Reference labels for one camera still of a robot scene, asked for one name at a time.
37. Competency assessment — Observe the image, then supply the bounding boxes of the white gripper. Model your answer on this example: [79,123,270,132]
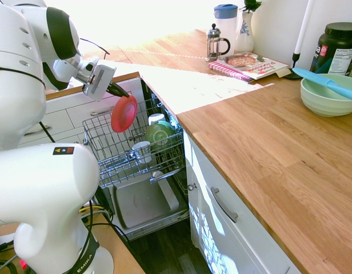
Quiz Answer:
[82,64,130,102]

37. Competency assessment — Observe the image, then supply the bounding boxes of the red plastic plate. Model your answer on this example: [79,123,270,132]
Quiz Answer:
[110,95,138,134]

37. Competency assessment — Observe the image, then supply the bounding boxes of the steel dishwasher door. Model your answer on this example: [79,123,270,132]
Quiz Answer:
[112,171,191,233]

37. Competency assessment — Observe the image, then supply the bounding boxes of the white kitchen cabinet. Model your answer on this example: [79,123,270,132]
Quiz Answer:
[17,76,145,149]

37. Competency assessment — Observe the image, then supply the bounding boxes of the white ceramic mug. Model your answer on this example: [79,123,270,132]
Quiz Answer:
[148,113,166,126]
[132,141,153,164]

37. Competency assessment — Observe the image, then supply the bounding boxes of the green ribbed ceramic bowl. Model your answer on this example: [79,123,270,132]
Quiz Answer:
[144,120,175,152]

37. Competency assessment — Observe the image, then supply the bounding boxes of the black tripod leg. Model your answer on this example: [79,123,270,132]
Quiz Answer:
[38,121,56,143]

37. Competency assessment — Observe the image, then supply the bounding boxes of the glass steel French press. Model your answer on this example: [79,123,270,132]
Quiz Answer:
[206,23,231,62]

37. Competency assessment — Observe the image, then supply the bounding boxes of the white water pitcher blue lid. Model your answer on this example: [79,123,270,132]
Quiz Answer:
[213,3,239,57]

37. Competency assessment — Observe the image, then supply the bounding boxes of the white vase blue flowers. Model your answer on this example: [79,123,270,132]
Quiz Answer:
[234,10,255,54]

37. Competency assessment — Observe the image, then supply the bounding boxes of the pizza cover cookbook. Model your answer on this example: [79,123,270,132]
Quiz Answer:
[215,51,291,80]

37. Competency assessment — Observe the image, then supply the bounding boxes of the green leafy plant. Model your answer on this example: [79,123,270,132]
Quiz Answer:
[239,0,262,13]

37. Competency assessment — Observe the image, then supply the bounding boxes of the black candle holder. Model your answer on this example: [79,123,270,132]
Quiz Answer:
[284,52,304,80]

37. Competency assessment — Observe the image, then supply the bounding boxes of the tall white candle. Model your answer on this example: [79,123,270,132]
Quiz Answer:
[294,0,314,55]

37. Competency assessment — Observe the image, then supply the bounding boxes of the pale green mixing bowl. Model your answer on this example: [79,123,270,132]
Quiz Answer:
[300,73,352,118]

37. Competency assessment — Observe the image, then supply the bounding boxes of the white cabinet with drawer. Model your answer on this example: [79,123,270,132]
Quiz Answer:
[183,132,302,274]

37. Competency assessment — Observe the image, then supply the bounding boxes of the light blue plastic knife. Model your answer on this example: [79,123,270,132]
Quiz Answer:
[292,67,352,102]

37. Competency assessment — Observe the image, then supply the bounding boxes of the black protein powder tub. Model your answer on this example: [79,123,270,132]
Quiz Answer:
[309,22,352,79]

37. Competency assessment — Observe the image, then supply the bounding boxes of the metal cabinet pull handle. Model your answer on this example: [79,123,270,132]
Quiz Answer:
[90,106,115,116]
[23,127,50,137]

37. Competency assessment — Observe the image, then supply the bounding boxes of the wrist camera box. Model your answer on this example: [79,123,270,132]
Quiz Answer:
[83,56,100,72]

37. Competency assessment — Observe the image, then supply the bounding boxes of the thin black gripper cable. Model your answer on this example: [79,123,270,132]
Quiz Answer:
[78,38,110,55]

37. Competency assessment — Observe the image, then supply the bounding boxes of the grey wire dishwasher rack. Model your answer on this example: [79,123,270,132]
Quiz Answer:
[82,107,186,188]

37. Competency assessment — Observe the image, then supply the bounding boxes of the black power cable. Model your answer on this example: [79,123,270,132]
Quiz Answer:
[78,199,130,243]

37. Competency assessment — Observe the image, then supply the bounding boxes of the metal drawer pull handle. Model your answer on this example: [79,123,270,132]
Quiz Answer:
[209,187,239,223]

